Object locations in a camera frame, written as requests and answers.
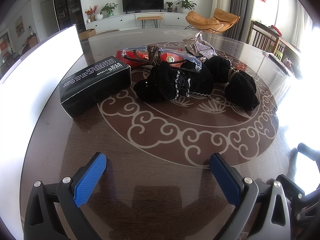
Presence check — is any red snack packet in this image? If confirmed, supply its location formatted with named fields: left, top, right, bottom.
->
left=116, top=50, right=185, bottom=68

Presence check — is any rhinestone clear hair claw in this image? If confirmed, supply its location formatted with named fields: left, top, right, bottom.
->
left=183, top=31, right=217, bottom=59

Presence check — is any black cardboard box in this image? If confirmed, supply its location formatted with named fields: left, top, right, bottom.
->
left=59, top=56, right=131, bottom=118

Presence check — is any black knitted pouch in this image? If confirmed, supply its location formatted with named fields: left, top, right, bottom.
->
left=204, top=56, right=260, bottom=111

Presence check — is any white storage box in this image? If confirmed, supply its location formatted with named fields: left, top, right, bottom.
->
left=1, top=25, right=83, bottom=239

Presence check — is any black knitted glove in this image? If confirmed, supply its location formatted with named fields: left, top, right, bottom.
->
left=133, top=61, right=214, bottom=103

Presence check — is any wooden dining chair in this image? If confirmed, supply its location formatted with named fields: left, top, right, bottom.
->
left=247, top=21, right=300, bottom=56

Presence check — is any cardboard box on floor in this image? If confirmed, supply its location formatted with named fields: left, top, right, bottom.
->
left=79, top=29, right=97, bottom=41

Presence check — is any orange lounge chair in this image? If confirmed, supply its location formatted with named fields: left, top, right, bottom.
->
left=185, top=8, right=240, bottom=34

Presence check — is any white tv cabinet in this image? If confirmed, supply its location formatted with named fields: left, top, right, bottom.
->
left=85, top=12, right=189, bottom=33

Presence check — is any red flower vase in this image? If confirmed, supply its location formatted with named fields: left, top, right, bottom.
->
left=85, top=5, right=98, bottom=23

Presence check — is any green potted plant left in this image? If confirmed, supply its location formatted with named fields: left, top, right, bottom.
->
left=100, top=3, right=118, bottom=17

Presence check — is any green potted plant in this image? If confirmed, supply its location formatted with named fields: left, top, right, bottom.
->
left=176, top=0, right=197, bottom=14
left=100, top=3, right=118, bottom=17

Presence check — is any green potted plant right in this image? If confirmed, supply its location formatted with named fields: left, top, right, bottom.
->
left=176, top=0, right=197, bottom=14

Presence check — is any small wooden bench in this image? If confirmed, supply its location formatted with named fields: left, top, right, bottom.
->
left=137, top=16, right=163, bottom=29

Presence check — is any small dark potted plant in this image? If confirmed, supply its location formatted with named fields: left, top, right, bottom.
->
left=166, top=1, right=174, bottom=12

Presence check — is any grey curtain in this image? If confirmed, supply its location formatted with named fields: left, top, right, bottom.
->
left=225, top=0, right=254, bottom=42

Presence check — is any dark display shelf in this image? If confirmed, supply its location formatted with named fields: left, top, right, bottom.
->
left=53, top=0, right=86, bottom=33

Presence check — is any black flat television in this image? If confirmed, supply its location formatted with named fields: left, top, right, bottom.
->
left=122, top=0, right=164, bottom=12

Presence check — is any brown hair tie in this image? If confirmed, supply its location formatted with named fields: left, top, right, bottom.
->
left=145, top=45, right=164, bottom=66

